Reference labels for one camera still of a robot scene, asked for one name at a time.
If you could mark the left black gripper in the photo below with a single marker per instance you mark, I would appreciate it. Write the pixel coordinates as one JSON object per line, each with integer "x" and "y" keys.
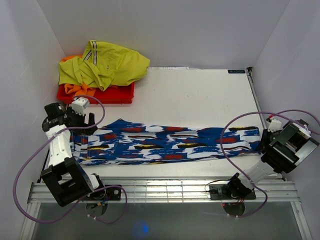
{"x": 70, "y": 112}

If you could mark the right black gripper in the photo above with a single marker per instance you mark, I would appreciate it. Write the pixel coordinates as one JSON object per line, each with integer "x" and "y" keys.
{"x": 264, "y": 138}

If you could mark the blue white red patterned trousers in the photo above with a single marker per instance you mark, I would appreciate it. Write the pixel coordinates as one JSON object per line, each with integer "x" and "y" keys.
{"x": 128, "y": 143}

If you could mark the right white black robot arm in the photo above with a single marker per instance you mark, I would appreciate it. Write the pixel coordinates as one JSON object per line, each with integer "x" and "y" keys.
{"x": 282, "y": 149}

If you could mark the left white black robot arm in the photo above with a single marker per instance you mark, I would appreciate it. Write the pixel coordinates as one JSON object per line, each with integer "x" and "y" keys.
{"x": 64, "y": 177}

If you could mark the yellow-green trousers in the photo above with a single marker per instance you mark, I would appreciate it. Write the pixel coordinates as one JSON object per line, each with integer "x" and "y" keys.
{"x": 103, "y": 65}

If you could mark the orange garment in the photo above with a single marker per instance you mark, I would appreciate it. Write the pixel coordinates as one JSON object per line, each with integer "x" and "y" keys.
{"x": 76, "y": 76}

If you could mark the red plastic tray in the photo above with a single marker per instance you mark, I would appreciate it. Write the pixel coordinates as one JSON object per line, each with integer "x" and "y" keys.
{"x": 112, "y": 95}

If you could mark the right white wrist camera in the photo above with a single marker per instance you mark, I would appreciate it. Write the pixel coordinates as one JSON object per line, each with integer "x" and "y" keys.
{"x": 274, "y": 124}

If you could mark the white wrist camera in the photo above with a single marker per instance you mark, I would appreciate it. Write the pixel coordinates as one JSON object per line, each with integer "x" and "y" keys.
{"x": 79, "y": 105}
{"x": 274, "y": 124}

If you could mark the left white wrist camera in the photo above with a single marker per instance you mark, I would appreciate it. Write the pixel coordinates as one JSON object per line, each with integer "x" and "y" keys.
{"x": 79, "y": 105}

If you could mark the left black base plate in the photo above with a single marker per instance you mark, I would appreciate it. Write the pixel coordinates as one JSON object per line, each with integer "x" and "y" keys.
{"x": 109, "y": 194}

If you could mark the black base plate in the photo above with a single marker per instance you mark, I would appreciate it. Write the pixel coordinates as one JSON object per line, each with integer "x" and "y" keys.
{"x": 226, "y": 192}
{"x": 109, "y": 194}

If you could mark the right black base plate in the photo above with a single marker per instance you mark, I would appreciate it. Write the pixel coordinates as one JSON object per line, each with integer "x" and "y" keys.
{"x": 226, "y": 192}

